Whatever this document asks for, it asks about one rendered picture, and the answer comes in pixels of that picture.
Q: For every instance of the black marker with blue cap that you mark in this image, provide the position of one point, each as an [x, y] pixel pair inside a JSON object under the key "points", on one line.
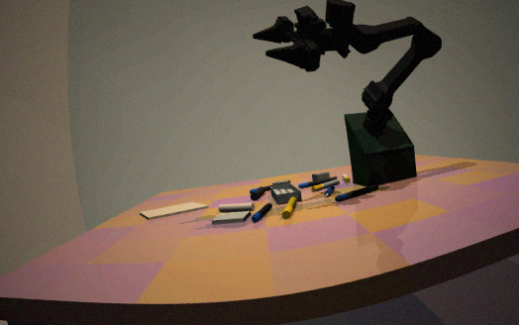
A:
{"points": [[355, 193], [261, 212], [267, 188], [307, 184]]}

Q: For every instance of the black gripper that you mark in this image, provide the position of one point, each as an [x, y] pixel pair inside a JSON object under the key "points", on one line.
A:
{"points": [[304, 53]]}

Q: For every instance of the dark grey cylinder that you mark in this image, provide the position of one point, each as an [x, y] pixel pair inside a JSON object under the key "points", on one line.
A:
{"points": [[257, 194]]}

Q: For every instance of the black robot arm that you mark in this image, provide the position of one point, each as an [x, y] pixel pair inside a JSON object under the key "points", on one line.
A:
{"points": [[377, 96]]}

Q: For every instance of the cream flat rectangular slab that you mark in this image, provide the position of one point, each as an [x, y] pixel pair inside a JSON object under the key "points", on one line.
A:
{"points": [[173, 210]]}

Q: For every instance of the black keyboard with white keys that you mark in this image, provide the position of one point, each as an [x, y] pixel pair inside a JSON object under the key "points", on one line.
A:
{"points": [[282, 193]]}

